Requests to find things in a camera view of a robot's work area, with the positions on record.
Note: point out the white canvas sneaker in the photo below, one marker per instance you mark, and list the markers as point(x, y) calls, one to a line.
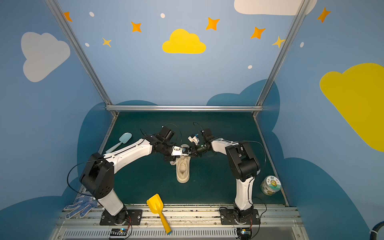
point(183, 168)

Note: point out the yellow toy shovel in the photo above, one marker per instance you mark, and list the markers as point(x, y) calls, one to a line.
point(156, 206)

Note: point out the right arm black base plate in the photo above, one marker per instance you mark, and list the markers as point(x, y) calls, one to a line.
point(238, 217)

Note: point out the right green circuit board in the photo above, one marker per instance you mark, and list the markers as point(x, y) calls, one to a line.
point(244, 234)

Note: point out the left side aluminium floor rail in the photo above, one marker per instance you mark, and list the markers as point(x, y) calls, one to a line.
point(108, 133)

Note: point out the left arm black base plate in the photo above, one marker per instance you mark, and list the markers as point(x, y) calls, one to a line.
point(123, 218)

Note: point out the aluminium floor rail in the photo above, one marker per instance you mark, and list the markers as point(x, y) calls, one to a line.
point(108, 133)
point(268, 154)

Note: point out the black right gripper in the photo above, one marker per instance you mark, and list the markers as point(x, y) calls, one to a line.
point(194, 150)

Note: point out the green circuit board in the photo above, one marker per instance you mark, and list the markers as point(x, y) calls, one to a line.
point(244, 234)
point(119, 234)

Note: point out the blue dotted work glove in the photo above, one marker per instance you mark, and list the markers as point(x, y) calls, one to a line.
point(81, 206)

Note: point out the light blue toy spatula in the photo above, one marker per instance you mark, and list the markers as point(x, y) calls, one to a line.
point(124, 138)

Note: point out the right aluminium frame post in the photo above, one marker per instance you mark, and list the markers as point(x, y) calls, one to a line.
point(292, 32)

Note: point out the back horizontal aluminium bar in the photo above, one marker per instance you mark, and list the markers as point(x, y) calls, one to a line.
point(140, 108)

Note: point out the right side aluminium floor rail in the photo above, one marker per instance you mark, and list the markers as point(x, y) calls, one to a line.
point(268, 154)

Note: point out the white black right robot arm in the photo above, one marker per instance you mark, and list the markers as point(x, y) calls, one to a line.
point(245, 168)

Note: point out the left green circuit board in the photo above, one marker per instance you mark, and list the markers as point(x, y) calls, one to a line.
point(119, 234)

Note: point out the left aluminium frame post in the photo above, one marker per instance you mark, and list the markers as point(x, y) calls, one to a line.
point(64, 24)

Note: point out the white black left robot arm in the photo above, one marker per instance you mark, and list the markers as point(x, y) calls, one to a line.
point(98, 176)

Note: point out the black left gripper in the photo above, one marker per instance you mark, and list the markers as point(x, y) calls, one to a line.
point(171, 156)

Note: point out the aluminium front rail platform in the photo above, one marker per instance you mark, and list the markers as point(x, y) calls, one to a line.
point(188, 222)

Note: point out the round tin can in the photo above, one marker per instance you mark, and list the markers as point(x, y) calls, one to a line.
point(271, 185)

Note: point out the aluminium frame post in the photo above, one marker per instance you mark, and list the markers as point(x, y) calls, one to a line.
point(64, 24)
point(292, 32)

